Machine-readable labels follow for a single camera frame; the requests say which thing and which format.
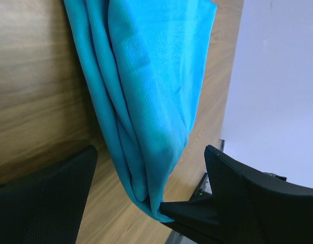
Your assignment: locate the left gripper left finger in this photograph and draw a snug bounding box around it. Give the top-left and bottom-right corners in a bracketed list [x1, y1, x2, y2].
[0, 145, 98, 243]

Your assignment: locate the teal t shirt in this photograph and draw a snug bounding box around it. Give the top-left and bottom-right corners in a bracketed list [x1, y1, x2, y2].
[64, 1, 217, 222]

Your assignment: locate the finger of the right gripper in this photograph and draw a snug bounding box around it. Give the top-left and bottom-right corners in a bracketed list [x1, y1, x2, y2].
[160, 195, 222, 244]

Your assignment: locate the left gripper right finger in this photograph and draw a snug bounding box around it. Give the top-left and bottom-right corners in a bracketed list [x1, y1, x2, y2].
[204, 145, 313, 243]

